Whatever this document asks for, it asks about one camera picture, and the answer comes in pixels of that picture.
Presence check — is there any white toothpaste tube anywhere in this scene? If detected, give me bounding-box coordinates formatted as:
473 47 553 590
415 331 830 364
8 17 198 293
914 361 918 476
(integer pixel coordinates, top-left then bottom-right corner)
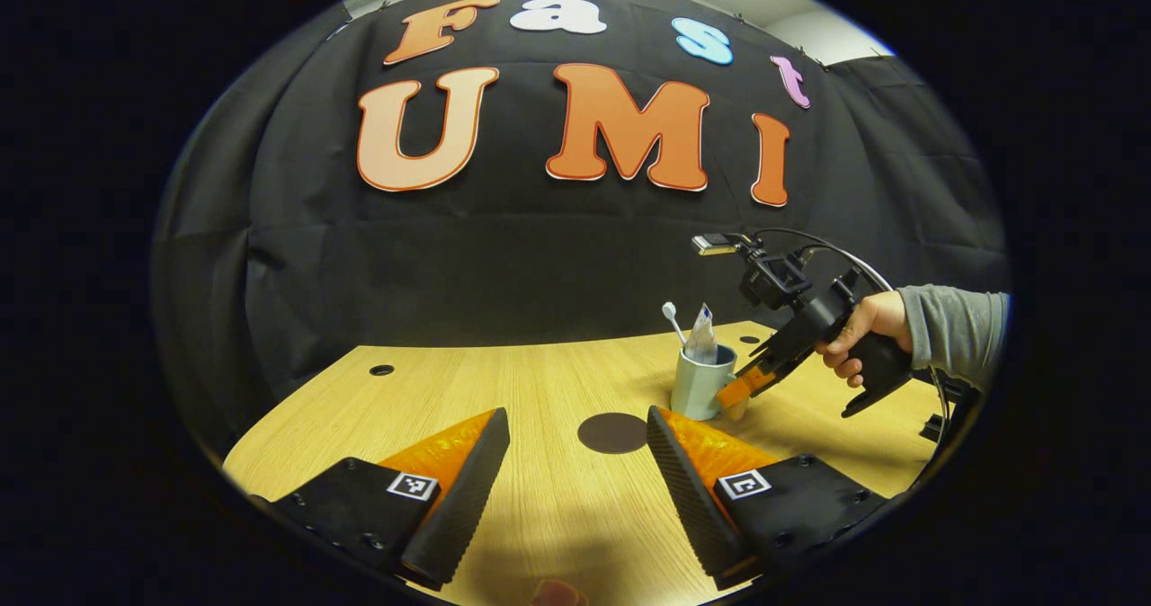
683 304 719 365

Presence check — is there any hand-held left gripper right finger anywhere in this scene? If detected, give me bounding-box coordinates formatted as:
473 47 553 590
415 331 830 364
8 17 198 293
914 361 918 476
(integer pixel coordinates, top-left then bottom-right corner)
646 405 891 591

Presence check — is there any dark brown round coaster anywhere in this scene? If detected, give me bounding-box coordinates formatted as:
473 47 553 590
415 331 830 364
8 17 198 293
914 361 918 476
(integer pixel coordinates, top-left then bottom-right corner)
577 413 648 455

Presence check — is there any wooden desktop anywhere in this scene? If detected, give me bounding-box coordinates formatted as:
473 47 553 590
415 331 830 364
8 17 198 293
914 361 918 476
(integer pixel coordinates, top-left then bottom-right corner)
222 321 954 606

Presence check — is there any black backdrop cloth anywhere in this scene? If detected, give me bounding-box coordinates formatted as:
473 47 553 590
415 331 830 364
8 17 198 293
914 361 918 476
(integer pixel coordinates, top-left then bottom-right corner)
151 0 1010 463

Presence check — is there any black desk edge clamp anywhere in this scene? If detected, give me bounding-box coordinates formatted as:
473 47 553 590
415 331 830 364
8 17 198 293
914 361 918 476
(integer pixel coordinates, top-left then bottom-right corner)
921 381 981 446

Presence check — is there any light blue cup wooden handle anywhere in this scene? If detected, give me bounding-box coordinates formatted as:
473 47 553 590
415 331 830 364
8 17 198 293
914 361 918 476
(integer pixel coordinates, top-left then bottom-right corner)
670 343 749 423

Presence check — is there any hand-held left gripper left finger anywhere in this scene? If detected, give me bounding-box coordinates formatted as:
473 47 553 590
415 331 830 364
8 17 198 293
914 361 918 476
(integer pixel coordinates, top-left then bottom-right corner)
247 407 511 592

